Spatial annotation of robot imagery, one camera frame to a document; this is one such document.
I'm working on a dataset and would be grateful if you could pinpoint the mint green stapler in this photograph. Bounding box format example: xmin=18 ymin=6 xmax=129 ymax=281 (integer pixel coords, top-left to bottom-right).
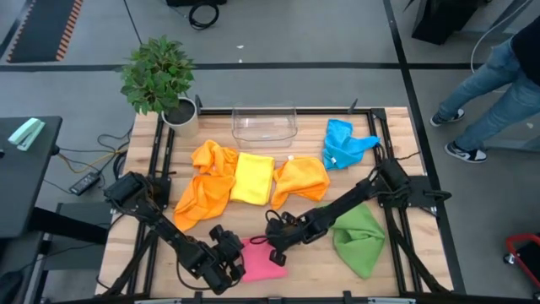
xmin=7 ymin=117 xmax=46 ymax=152

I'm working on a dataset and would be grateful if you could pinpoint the white plant pot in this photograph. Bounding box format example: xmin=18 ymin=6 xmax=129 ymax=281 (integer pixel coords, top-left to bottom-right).
xmin=161 ymin=96 xmax=200 ymax=138

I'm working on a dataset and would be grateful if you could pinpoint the green leafy plant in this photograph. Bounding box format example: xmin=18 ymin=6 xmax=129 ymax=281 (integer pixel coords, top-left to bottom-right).
xmin=120 ymin=35 xmax=196 ymax=116

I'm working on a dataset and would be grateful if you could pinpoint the black metal table frame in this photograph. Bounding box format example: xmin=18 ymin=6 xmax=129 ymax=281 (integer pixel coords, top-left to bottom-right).
xmin=94 ymin=95 xmax=467 ymax=304

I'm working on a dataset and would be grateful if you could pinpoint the red framed black cart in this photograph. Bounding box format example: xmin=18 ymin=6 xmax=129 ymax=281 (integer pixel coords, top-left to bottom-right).
xmin=502 ymin=233 xmax=540 ymax=290

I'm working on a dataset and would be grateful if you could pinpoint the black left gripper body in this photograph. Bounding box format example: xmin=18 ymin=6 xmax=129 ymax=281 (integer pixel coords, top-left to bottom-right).
xmin=197 ymin=248 xmax=246 ymax=296

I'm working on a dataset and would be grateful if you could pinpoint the green microfiber towel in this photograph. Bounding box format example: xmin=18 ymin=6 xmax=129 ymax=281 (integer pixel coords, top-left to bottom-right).
xmin=329 ymin=202 xmax=387 ymax=280

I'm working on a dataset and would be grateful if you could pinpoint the person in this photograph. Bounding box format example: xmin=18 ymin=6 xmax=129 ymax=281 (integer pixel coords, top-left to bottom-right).
xmin=429 ymin=16 xmax=540 ymax=165

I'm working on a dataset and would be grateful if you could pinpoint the coiled black floor cable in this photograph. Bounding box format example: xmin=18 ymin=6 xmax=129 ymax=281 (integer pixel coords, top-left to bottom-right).
xmin=188 ymin=2 xmax=220 ymax=30

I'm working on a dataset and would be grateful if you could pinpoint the blue microfiber towel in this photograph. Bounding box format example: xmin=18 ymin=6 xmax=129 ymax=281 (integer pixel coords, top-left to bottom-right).
xmin=322 ymin=118 xmax=381 ymax=171

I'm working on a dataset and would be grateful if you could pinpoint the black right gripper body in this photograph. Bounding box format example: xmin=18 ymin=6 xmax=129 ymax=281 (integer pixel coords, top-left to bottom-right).
xmin=265 ymin=213 xmax=321 ymax=252

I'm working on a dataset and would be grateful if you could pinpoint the black orange-edged floor mat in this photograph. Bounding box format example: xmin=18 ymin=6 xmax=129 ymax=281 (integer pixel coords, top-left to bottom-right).
xmin=6 ymin=0 xmax=84 ymax=63

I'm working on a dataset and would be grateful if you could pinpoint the black power adapter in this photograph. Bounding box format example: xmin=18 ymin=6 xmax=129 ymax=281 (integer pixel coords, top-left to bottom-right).
xmin=68 ymin=171 xmax=101 ymax=197

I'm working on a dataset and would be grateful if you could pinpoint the yellow microfiber towel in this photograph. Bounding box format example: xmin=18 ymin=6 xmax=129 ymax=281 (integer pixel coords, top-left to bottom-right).
xmin=229 ymin=152 xmax=276 ymax=207

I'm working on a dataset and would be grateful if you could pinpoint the pink microfiber towel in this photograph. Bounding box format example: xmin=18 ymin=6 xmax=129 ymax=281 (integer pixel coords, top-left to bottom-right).
xmin=240 ymin=237 xmax=290 ymax=283

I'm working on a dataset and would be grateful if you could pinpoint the black floor cabinet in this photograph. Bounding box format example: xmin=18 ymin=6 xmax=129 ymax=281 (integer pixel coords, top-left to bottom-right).
xmin=411 ymin=0 xmax=493 ymax=46

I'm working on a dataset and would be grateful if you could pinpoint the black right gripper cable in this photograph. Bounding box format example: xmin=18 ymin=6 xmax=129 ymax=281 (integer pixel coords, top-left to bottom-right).
xmin=250 ymin=209 xmax=284 ymax=247

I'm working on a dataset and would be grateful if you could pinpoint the clear plastic bin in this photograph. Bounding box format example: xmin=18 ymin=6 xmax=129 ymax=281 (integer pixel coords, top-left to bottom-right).
xmin=231 ymin=100 xmax=299 ymax=149

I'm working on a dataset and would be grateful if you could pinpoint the black side desk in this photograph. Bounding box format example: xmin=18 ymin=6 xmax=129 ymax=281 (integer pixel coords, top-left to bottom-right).
xmin=0 ymin=116 xmax=63 ymax=240

